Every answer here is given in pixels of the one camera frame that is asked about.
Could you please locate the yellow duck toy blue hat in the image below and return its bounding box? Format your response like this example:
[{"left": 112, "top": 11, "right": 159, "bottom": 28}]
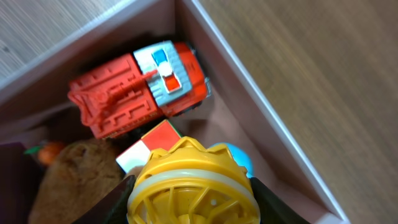
[{"left": 224, "top": 142, "right": 254, "bottom": 178}]

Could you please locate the white box pink interior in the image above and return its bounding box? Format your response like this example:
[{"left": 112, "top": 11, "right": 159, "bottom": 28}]
[{"left": 1, "top": 1, "right": 348, "bottom": 223}]

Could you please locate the yellow round toy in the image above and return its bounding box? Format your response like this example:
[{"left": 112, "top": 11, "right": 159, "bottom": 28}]
[{"left": 127, "top": 137, "right": 261, "bottom": 224}]

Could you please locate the brown toy with orange top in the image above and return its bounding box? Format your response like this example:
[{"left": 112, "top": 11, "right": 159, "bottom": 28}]
[{"left": 27, "top": 139, "right": 122, "bottom": 223}]

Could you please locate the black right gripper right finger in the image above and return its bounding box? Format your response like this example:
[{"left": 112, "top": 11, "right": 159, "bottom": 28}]
[{"left": 249, "top": 177, "right": 310, "bottom": 224}]

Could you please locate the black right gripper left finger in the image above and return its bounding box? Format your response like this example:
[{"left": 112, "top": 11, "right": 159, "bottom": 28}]
[{"left": 73, "top": 175, "right": 136, "bottom": 224}]

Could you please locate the red toy fire truck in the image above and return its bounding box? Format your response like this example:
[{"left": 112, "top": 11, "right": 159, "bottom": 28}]
[{"left": 68, "top": 40, "right": 211, "bottom": 139}]

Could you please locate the colourful puzzle cube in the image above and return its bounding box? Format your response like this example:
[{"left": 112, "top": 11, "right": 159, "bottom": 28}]
[{"left": 116, "top": 119, "right": 182, "bottom": 173}]

